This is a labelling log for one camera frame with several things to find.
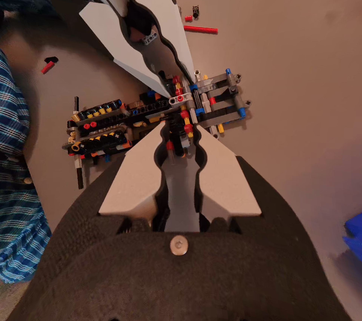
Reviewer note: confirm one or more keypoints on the multicoloured lego technic model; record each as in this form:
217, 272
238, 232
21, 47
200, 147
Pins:
152, 106

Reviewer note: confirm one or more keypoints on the red and black lego pin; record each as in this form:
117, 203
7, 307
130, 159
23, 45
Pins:
49, 64

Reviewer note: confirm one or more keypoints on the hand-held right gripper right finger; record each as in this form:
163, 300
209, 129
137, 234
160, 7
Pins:
226, 182

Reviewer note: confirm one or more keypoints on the blue plaid shirt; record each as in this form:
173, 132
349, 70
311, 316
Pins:
14, 185

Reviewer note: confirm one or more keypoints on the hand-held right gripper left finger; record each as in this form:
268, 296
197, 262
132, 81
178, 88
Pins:
133, 182

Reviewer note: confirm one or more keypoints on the small black lego connector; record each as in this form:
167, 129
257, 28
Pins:
195, 11

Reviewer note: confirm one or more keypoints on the long red lego axle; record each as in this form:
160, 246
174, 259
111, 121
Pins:
200, 29

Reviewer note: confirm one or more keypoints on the large blue plastic bin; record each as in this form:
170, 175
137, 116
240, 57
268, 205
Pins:
353, 236

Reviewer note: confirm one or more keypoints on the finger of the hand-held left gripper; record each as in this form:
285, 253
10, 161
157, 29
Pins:
158, 1
107, 29

